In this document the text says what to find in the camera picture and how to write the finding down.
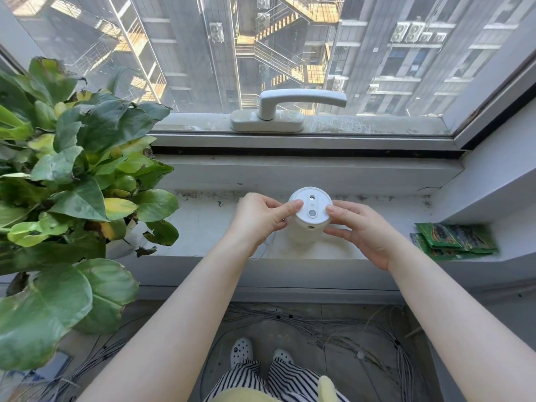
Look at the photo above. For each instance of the person's right hand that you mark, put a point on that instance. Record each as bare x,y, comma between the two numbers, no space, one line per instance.
368,236

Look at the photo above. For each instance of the person's left hand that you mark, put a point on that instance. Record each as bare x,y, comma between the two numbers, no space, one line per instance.
251,217

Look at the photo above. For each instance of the person's right thumb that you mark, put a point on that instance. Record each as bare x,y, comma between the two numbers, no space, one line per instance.
338,234

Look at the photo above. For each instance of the person's left thumb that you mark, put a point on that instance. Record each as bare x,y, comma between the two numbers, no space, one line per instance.
280,224

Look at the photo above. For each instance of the white cylindrical device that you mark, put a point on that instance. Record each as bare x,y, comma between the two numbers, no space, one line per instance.
312,200

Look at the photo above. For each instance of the person's right forearm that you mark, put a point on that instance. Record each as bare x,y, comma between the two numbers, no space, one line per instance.
452,326

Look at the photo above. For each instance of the person's left forearm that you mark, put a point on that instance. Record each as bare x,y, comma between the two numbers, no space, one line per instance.
176,326

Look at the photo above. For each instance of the green printed packet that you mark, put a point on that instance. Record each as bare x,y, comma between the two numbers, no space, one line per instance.
460,237
427,251

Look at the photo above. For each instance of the person's right white clog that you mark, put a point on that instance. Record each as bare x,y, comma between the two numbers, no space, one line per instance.
282,355

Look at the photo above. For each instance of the person's white clog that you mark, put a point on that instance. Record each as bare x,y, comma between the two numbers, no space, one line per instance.
282,355
241,351

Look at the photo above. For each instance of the person's left white clog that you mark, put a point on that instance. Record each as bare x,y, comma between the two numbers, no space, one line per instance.
241,351

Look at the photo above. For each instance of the black white striped trousers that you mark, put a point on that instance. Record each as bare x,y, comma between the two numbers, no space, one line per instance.
284,378

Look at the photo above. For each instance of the pale yellow garment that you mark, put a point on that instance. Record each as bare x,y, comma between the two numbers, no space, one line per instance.
326,391

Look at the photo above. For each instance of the white plant pot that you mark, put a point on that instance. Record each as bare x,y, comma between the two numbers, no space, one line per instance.
121,249

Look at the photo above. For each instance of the yellow metal fire staircase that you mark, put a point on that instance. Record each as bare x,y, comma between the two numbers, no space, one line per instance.
289,58

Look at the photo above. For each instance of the grey building outside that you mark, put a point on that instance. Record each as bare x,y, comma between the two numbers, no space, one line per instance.
377,58

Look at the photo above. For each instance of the green leafy potted plant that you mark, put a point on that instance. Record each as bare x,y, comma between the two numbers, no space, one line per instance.
67,171

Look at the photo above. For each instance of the grey window frame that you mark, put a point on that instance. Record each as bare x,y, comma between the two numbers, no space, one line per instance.
301,142

